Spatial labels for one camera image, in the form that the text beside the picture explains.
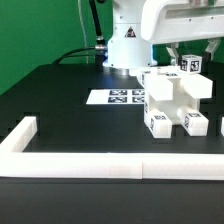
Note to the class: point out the white chair back piece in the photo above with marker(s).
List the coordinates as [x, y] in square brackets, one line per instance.
[196, 85]

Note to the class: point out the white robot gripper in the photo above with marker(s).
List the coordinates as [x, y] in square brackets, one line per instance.
[168, 21]

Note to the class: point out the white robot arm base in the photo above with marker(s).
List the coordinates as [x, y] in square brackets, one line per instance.
[126, 48]

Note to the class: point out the white U-shaped boundary frame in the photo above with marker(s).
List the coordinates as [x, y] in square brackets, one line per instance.
[15, 162]

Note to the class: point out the white marker sheet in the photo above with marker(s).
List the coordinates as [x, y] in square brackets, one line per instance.
[116, 96]

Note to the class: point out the white chair seat piece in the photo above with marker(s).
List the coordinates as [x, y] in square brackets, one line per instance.
[170, 106]

